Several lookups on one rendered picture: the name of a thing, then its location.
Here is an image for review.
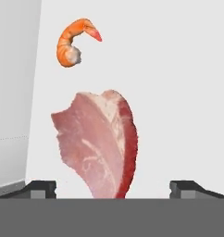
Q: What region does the orange shrimp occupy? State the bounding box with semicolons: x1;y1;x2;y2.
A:
56;18;104;69

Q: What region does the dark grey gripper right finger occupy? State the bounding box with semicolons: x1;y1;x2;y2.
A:
168;180;224;200

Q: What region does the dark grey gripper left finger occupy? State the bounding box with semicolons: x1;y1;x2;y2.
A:
0;180;57;200

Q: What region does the raw pink steak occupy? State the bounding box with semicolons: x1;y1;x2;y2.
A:
50;89;139;200

